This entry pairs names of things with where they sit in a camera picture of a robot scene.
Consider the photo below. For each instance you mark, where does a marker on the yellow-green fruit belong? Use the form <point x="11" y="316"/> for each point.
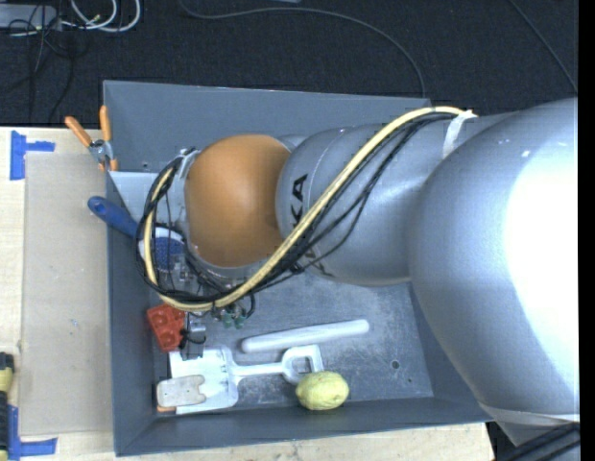
<point x="322" y="391"/>

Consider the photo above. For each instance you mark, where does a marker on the beige notched flat piece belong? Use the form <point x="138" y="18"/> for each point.
<point x="180" y="391"/>

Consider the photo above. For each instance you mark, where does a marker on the white toy shovel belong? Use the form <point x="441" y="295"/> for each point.
<point x="216" y="377"/>

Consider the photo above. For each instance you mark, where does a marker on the grey metal bin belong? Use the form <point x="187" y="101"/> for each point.
<point x="355" y="300"/>

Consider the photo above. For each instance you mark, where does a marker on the white long stick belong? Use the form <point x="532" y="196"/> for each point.
<point x="302" y="336"/>

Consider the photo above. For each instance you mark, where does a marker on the red toy block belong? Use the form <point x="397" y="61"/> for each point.
<point x="164" y="324"/>

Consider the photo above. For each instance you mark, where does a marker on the brown cardboard board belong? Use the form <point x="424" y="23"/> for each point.
<point x="62" y="281"/>

